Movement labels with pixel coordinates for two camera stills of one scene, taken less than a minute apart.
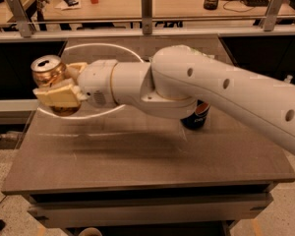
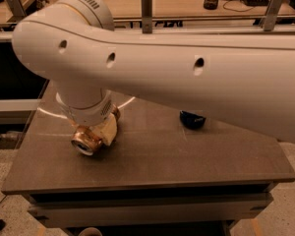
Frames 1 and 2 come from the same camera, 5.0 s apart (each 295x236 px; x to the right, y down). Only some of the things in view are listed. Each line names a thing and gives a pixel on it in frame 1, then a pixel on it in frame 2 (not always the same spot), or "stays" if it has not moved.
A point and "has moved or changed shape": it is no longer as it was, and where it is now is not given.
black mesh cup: [210, 2] stays
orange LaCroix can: [48, 68] has moved or changed shape
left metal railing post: [20, 14] stays
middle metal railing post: [147, 12] stays
